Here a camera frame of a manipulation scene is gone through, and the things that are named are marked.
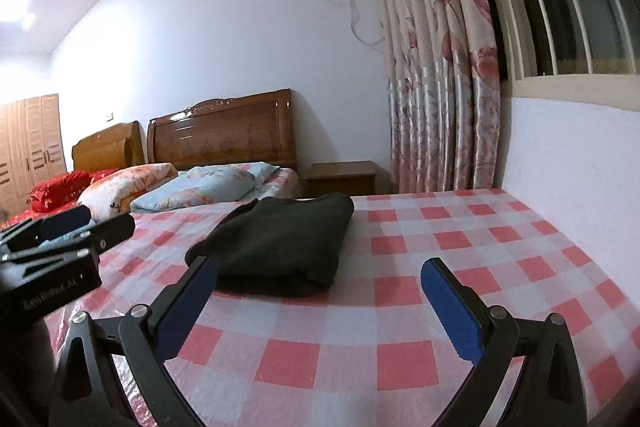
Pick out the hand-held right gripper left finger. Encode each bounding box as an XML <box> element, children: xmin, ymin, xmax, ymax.
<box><xmin>49</xmin><ymin>256</ymin><xmax>219</xmax><ymax>427</ymax></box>

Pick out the light blue bed sheet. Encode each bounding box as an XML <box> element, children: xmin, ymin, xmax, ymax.
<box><xmin>260</xmin><ymin>167</ymin><xmax>301</xmax><ymax>200</ymax></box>

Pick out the wooden wardrobe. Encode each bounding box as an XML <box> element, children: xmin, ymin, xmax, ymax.
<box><xmin>0</xmin><ymin>93</ymin><xmax>68</xmax><ymax>218</ymax></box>

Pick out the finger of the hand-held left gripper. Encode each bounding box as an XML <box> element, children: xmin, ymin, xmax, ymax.
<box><xmin>0</xmin><ymin>206</ymin><xmax>97</xmax><ymax>254</ymax></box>
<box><xmin>0</xmin><ymin>213</ymin><xmax>137</xmax><ymax>266</ymax></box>

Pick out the carved wooden headboard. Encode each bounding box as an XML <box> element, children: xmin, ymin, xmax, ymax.
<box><xmin>146</xmin><ymin>88</ymin><xmax>298</xmax><ymax>172</ymax></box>

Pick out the floral curtain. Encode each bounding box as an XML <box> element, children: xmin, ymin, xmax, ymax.
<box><xmin>359</xmin><ymin>0</ymin><xmax>503</xmax><ymax>195</ymax></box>

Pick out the air conditioner cable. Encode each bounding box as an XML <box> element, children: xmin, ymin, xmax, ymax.
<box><xmin>345</xmin><ymin>0</ymin><xmax>387</xmax><ymax>48</ymax></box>

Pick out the pink checked bed sheet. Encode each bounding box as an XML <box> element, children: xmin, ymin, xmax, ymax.
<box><xmin>45</xmin><ymin>188</ymin><xmax>640</xmax><ymax>427</ymax></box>

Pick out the red quilt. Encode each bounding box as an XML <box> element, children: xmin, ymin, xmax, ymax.
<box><xmin>27</xmin><ymin>170</ymin><xmax>93</xmax><ymax>212</ymax></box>

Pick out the dark sweater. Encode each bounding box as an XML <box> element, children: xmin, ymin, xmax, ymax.
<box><xmin>185</xmin><ymin>193</ymin><xmax>356</xmax><ymax>299</ymax></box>

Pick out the wooden nightstand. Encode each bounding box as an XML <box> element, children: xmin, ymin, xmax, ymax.
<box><xmin>302</xmin><ymin>160</ymin><xmax>377</xmax><ymax>198</ymax></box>

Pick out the light blue floral quilt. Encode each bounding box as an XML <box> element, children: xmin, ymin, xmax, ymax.
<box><xmin>130</xmin><ymin>162</ymin><xmax>281</xmax><ymax>212</ymax></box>

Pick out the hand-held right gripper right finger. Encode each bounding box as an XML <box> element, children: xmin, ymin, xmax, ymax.
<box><xmin>420</xmin><ymin>257</ymin><xmax>589</xmax><ymax>427</ymax></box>

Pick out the orange floral pillow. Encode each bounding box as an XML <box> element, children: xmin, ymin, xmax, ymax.
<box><xmin>77</xmin><ymin>163</ymin><xmax>180</xmax><ymax>224</ymax></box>

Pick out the plain wooden headboard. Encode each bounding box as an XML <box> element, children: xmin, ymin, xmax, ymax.
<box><xmin>71</xmin><ymin>121</ymin><xmax>147</xmax><ymax>172</ymax></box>

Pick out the ceiling light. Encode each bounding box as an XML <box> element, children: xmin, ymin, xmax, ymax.
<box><xmin>0</xmin><ymin>0</ymin><xmax>37</xmax><ymax>30</ymax></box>

